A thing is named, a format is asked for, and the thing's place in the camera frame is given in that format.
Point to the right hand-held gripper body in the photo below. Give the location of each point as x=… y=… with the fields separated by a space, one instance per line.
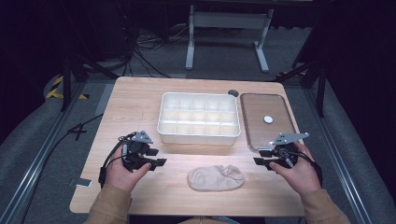
x=286 y=154

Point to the black metal stand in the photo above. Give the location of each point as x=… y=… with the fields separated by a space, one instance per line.
x=66 y=84
x=320 y=90

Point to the person's left hand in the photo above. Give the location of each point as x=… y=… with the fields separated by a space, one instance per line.
x=120 y=177

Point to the white compartment storage box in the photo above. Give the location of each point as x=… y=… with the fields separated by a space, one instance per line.
x=199 y=118

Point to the yellow black hazard tape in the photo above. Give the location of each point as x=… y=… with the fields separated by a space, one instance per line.
x=56 y=90

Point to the person's right hand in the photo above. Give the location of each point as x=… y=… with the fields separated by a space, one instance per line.
x=302 y=175

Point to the beige sock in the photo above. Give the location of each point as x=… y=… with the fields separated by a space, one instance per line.
x=214 y=179

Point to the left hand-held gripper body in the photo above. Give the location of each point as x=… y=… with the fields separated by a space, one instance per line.
x=137 y=152

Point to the aluminium floor rail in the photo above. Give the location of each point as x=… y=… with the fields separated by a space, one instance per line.
x=34 y=161
x=339 y=155

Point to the white metal table frame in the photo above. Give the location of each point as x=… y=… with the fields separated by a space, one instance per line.
x=229 y=20

